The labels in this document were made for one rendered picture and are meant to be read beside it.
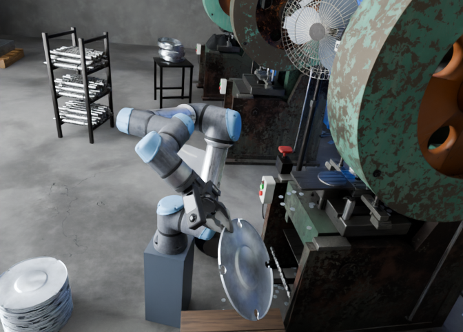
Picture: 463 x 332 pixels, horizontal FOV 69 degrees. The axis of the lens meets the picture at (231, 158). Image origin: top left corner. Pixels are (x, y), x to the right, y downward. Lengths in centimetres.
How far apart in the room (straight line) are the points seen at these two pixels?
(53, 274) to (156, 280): 49
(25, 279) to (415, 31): 174
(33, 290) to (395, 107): 158
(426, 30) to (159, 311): 154
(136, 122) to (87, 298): 122
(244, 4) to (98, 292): 200
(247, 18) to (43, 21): 611
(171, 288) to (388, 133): 114
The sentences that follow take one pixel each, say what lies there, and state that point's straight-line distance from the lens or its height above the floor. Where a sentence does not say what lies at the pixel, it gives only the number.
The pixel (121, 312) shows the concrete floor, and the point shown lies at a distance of 192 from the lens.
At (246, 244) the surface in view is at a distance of 107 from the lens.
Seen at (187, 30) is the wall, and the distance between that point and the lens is 786.
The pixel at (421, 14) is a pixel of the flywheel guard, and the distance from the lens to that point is 87.
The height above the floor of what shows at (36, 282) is 23.
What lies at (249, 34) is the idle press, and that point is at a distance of 257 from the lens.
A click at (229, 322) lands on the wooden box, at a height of 35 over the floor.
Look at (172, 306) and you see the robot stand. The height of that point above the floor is 15.
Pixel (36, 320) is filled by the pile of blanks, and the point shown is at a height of 14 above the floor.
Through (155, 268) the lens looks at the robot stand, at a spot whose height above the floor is 37.
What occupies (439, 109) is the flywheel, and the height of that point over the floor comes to 126.
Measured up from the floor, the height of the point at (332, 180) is 79.
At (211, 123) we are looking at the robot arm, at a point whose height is 102.
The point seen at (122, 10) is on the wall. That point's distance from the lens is 785.
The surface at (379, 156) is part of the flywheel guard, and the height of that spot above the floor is 115.
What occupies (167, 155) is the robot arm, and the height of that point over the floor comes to 110.
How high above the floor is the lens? 152
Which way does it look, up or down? 28 degrees down
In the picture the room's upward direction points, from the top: 7 degrees clockwise
